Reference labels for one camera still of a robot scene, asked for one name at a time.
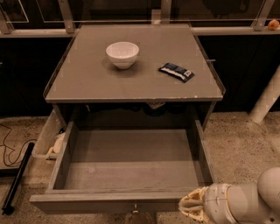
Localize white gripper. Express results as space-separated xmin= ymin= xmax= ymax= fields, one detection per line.
xmin=178 ymin=184 xmax=236 ymax=224

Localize grey top drawer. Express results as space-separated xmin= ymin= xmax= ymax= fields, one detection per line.
xmin=29 ymin=104 xmax=218 ymax=215

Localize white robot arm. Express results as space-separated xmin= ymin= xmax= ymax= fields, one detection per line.
xmin=178 ymin=76 xmax=280 ymax=224

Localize grey drawer cabinet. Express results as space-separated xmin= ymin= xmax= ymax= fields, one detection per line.
xmin=42 ymin=24 xmax=227 ymax=132

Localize blue snack packet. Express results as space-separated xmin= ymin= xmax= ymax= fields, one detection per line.
xmin=158 ymin=63 xmax=194 ymax=83

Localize cream object in bin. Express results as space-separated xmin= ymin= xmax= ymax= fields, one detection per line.
xmin=47 ymin=133 xmax=65 ymax=155

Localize clear plastic bin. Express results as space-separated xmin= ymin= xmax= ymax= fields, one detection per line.
xmin=31 ymin=110 xmax=66 ymax=160

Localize white ceramic bowl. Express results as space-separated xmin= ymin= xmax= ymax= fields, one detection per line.
xmin=106 ymin=42 xmax=139 ymax=69

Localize black bar on floor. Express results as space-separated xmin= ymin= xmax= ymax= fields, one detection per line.
xmin=2 ymin=143 xmax=35 ymax=215

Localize orange fruit on ledge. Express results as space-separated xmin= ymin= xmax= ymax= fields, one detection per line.
xmin=268 ymin=19 xmax=279 ymax=31

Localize black cable on floor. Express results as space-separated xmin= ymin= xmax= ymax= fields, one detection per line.
xmin=0 ymin=123 xmax=38 ymax=169

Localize metal railing frame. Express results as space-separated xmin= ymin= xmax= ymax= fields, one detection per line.
xmin=0 ymin=0 xmax=280 ymax=38

